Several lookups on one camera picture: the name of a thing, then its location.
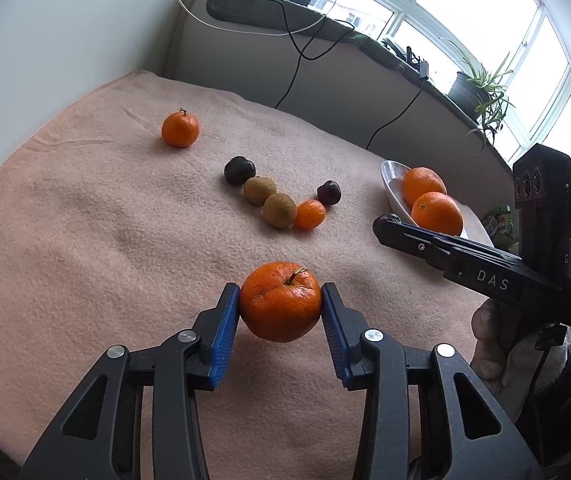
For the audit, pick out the small orange kumquat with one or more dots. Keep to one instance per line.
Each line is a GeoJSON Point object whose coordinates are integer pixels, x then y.
{"type": "Point", "coordinates": [309, 215]}

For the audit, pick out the right hand white glove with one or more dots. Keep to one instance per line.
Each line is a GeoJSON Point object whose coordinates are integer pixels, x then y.
{"type": "Point", "coordinates": [506, 366]}

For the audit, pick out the black camera box right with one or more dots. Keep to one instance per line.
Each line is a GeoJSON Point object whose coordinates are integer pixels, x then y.
{"type": "Point", "coordinates": [542, 195]}

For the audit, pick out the brown kiwi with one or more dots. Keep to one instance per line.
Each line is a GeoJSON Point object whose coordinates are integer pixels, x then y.
{"type": "Point", "coordinates": [279, 211]}
{"type": "Point", "coordinates": [256, 190]}

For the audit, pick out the dark plum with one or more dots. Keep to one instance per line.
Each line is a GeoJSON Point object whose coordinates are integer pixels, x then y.
{"type": "Point", "coordinates": [238, 170]}

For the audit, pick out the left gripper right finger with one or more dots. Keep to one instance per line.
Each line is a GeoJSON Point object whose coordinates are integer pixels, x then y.
{"type": "Point", "coordinates": [427, 414]}

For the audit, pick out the large orange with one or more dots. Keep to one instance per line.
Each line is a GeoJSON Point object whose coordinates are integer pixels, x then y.
{"type": "Point", "coordinates": [418, 181]}
{"type": "Point", "coordinates": [437, 212]}

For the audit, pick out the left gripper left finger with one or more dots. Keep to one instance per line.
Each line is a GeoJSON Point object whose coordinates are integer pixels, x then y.
{"type": "Point", "coordinates": [96, 433]}

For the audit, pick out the large orange rear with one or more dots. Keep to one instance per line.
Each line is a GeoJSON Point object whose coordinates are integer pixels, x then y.
{"type": "Point", "coordinates": [418, 181]}

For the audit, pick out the dark green sill cloth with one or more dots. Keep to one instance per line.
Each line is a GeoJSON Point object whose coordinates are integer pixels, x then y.
{"type": "Point", "coordinates": [292, 19]}

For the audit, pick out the potted spider plant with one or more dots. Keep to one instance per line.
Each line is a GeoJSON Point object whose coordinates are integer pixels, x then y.
{"type": "Point", "coordinates": [482, 95]}

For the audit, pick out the large orange front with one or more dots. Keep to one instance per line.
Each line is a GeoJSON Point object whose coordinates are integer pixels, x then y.
{"type": "Point", "coordinates": [437, 212]}

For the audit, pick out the dark red cherry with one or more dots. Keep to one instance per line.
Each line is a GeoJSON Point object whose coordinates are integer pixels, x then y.
{"type": "Point", "coordinates": [329, 193]}

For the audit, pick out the black device on sill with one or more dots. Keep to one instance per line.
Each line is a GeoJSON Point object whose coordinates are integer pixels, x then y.
{"type": "Point", "coordinates": [408, 56]}

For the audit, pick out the small stemmed mandarin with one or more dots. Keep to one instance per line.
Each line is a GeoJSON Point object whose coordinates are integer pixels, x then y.
{"type": "Point", "coordinates": [180, 129]}

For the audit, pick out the floral white plate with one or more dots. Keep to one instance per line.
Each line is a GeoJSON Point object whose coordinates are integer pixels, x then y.
{"type": "Point", "coordinates": [393, 173]}

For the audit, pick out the mandarin with stem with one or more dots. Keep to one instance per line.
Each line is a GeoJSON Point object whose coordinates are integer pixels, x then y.
{"type": "Point", "coordinates": [280, 301]}

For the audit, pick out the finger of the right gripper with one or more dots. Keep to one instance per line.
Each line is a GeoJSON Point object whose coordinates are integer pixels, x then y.
{"type": "Point", "coordinates": [410, 234]}

